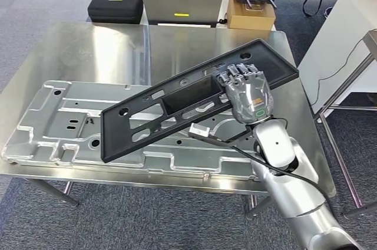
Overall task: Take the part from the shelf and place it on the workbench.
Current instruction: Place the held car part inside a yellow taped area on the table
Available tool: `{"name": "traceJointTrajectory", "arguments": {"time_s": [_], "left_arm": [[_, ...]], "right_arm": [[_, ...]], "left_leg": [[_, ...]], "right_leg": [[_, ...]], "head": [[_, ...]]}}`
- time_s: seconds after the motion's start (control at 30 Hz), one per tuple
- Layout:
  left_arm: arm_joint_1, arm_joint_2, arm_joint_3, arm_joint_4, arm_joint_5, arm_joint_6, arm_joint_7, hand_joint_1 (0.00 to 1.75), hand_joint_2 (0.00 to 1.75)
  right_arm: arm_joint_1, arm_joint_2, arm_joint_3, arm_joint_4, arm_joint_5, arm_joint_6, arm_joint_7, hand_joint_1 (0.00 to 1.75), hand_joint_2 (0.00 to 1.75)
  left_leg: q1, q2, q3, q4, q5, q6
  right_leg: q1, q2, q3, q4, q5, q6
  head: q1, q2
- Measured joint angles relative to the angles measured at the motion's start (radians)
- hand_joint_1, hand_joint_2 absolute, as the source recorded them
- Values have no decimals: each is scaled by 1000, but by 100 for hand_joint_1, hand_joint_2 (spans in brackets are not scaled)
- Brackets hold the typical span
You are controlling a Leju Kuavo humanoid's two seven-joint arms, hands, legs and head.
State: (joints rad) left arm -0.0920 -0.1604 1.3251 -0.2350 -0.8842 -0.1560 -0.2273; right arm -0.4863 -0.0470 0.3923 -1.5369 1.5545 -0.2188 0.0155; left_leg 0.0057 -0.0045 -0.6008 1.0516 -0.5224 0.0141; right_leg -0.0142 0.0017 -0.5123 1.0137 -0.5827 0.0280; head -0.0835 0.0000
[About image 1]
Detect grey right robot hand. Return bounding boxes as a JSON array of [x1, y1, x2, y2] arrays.
[[216, 62, 274, 125]]

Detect black plastic panel with cutouts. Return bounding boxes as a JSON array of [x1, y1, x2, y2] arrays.
[[100, 38, 299, 164]]

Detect stainless steel workbench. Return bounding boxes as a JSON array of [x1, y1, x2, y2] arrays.
[[0, 21, 336, 220], [314, 29, 377, 218]]

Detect grey laptop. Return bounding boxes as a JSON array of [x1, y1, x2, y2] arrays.
[[140, 0, 224, 28]]

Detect brown cardboard box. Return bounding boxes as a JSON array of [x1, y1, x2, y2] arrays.
[[226, 0, 277, 31]]

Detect black zip case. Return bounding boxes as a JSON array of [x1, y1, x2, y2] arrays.
[[87, 0, 144, 25]]

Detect white cabinet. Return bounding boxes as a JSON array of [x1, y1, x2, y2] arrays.
[[298, 0, 377, 118]]

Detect large stamped metal panel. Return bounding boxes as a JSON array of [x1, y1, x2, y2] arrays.
[[2, 80, 266, 182]]

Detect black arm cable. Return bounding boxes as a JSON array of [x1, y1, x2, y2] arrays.
[[210, 117, 341, 220]]

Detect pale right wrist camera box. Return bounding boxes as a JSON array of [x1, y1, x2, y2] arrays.
[[188, 122, 212, 140]]

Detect thin black cable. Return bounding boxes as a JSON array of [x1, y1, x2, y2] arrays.
[[311, 39, 366, 107]]

